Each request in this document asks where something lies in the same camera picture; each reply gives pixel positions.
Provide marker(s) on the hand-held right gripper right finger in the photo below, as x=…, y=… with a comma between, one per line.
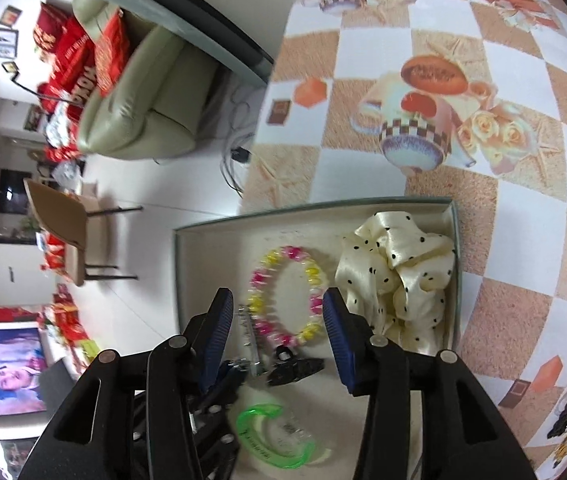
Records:
x=341, y=345

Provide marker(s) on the beige leather sofa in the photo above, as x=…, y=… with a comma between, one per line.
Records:
x=133, y=110

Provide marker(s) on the green plastic bangle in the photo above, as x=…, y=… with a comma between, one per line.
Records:
x=244, y=430

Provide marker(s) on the cream polka-dot scrunchie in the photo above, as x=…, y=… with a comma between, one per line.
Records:
x=403, y=270

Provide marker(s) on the grey shallow box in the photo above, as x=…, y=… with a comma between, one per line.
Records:
x=313, y=230

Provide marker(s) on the pile of red gift boxes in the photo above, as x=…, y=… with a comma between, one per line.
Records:
x=68, y=330

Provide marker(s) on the flat screen television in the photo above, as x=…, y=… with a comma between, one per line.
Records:
x=8, y=375

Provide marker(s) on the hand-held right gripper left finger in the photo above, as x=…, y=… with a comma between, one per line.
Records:
x=216, y=340

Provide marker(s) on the silver hair clip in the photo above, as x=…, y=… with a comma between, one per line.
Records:
x=251, y=345

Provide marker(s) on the black claw clip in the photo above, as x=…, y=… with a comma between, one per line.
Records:
x=298, y=367

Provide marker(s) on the framed wall picture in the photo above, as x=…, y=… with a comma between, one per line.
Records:
x=4, y=42
x=10, y=15
x=9, y=66

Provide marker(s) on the wooden chair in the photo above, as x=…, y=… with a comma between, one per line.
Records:
x=60, y=230

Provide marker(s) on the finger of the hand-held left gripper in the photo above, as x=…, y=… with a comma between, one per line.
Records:
x=223, y=382

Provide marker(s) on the black screen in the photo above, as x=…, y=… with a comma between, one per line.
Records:
x=10, y=192

